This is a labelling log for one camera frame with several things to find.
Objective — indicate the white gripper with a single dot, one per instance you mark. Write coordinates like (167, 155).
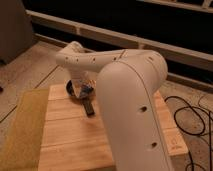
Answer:
(82, 85)

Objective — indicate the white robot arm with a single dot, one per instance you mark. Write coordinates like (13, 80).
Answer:
(126, 82)

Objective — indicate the dark ceramic bowl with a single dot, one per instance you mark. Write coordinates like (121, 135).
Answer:
(73, 89)

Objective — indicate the wooden bamboo board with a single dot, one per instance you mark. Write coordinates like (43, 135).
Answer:
(71, 141)

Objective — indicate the grey cabinet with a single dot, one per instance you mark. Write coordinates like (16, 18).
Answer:
(16, 31)

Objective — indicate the yellow-green cloth mat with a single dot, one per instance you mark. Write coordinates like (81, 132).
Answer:
(21, 150)

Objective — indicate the white window frame rail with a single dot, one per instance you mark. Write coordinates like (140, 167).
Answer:
(174, 53)

